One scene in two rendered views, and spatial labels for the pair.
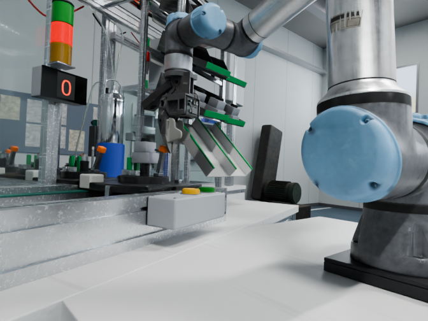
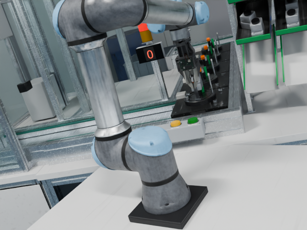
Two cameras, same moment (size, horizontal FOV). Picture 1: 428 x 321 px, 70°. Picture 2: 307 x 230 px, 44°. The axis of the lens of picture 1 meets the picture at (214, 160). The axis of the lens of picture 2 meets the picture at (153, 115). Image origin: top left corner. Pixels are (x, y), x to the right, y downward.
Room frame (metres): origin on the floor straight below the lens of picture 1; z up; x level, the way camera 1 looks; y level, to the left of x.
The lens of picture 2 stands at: (0.31, -1.33, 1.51)
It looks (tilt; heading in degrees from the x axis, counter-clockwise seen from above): 19 degrees down; 78
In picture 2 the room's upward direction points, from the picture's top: 16 degrees counter-clockwise
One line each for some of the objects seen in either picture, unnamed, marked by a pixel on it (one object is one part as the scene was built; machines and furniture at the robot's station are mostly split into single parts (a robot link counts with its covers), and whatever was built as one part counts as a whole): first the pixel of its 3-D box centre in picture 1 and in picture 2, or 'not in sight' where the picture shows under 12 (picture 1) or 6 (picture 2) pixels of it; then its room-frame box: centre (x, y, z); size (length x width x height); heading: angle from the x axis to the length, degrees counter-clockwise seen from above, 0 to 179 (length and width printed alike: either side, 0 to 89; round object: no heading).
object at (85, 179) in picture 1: (91, 181); (182, 96); (0.82, 0.33, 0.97); 0.05 x 0.05 x 0.04; 61
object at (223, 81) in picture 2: (84, 164); (202, 75); (0.99, 0.42, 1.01); 0.24 x 0.24 x 0.13; 61
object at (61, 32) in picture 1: (62, 35); (143, 24); (0.75, 0.39, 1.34); 0.05 x 0.05 x 0.05
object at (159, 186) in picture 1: (143, 185); (201, 101); (0.86, 0.20, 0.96); 0.24 x 0.24 x 0.02; 61
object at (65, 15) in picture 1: (62, 15); not in sight; (0.75, 0.39, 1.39); 0.05 x 0.05 x 0.05
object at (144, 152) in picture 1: (142, 150); (196, 80); (0.87, 0.20, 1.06); 0.08 x 0.04 x 0.07; 61
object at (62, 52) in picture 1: (60, 55); (145, 35); (0.75, 0.39, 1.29); 0.05 x 0.05 x 0.05
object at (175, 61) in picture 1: (179, 67); (180, 33); (0.81, 0.10, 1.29); 0.08 x 0.08 x 0.05
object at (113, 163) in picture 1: (109, 167); not in sight; (1.77, 0.61, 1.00); 0.16 x 0.16 x 0.27
